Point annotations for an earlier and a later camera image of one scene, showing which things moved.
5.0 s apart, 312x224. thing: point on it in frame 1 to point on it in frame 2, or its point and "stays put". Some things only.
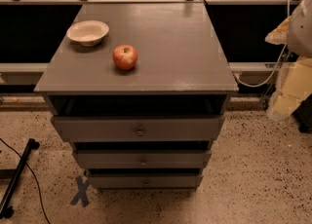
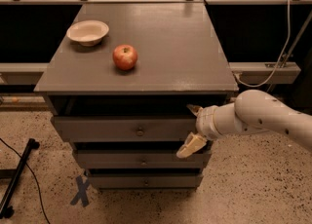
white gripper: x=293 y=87 to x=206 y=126
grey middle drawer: x=142 y=159 stays put
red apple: x=125 y=56 stays put
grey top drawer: x=137 y=129 stays put
